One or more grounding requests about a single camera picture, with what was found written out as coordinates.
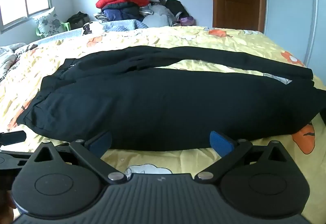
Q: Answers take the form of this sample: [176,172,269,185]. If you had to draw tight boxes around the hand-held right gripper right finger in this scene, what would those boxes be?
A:
[195,131,291,185]

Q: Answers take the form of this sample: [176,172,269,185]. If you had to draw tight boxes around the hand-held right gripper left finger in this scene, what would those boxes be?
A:
[33,130,127,185]

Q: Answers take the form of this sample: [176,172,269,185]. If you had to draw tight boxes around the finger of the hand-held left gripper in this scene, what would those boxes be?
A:
[0,150,32,171]
[0,130,27,145]

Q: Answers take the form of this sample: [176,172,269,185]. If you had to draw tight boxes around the black pants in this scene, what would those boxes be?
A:
[16,46,326,151]

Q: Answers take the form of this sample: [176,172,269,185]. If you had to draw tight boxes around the grey striped bedding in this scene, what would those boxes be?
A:
[0,42,39,79]

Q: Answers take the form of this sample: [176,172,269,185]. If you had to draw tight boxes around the bed with yellow floral sheet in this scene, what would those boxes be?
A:
[0,26,326,224]

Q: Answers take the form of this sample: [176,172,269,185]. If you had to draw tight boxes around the white cloth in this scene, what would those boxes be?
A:
[88,21,107,34]

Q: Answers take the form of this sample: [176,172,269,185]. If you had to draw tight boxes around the light blue quilted blanket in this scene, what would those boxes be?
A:
[38,20,149,45]

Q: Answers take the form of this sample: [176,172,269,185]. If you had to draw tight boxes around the floral pillow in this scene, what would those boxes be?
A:
[33,7,64,37]

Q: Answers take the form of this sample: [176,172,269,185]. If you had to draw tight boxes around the green plastic chair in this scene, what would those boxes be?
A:
[35,21,72,38]

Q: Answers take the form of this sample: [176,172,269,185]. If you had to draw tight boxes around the dark bag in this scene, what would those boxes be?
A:
[67,12,91,29]

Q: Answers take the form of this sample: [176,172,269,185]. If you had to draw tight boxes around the purple bag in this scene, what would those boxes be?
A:
[178,16,194,26]

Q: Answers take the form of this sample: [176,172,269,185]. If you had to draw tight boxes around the navy jacket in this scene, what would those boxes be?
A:
[101,3,145,22]

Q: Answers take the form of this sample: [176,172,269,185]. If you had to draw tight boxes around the grey cloth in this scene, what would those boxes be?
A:
[141,3,176,28]

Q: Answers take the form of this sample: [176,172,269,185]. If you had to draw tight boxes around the black backpack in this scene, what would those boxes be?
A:
[165,0,190,21]

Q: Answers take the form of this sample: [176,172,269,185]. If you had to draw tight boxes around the white wardrobe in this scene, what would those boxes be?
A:
[263,0,326,82]

